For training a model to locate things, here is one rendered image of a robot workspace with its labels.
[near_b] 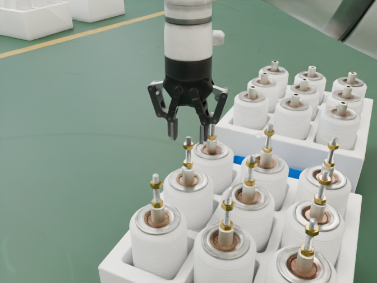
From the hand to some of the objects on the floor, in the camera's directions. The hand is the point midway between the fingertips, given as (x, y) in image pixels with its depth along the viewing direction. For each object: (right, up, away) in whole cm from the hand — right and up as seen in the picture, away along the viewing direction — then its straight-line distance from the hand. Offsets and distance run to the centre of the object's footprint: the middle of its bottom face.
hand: (188, 132), depth 66 cm
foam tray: (+34, -8, +56) cm, 66 cm away
